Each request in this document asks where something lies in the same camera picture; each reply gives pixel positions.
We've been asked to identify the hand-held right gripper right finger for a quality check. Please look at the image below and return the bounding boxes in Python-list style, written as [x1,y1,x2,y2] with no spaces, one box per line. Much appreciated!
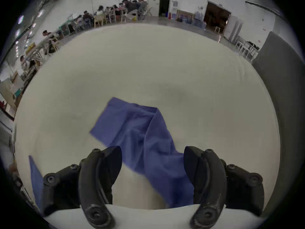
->
[183,146,265,229]

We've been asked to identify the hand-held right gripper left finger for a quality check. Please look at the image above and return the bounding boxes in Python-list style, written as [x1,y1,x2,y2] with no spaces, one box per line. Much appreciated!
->
[41,146,122,229]

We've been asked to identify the dark blue shirt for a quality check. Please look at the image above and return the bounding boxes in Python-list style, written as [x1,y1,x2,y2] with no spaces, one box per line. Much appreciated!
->
[29,97,194,214]

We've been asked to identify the grey padded headboard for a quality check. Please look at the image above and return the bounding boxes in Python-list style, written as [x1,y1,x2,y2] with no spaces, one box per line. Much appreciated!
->
[252,31,305,218]

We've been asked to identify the bed with beige sheet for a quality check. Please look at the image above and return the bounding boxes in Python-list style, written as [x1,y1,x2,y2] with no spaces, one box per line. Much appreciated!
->
[14,24,281,220]

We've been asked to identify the row of tables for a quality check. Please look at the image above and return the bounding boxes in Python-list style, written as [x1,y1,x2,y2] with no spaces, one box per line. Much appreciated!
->
[11,13,100,100]

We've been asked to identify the white table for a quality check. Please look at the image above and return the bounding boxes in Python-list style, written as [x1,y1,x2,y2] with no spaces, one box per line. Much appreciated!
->
[235,38,260,61]

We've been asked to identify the water bottles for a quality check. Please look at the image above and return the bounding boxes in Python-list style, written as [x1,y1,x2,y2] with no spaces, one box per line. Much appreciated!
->
[192,10,207,29]

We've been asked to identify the group of people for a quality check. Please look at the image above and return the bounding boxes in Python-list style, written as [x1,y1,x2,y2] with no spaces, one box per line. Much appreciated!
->
[76,0,149,29]

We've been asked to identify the framed painting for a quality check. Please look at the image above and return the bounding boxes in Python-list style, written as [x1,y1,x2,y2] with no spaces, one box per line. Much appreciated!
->
[176,10,194,23]

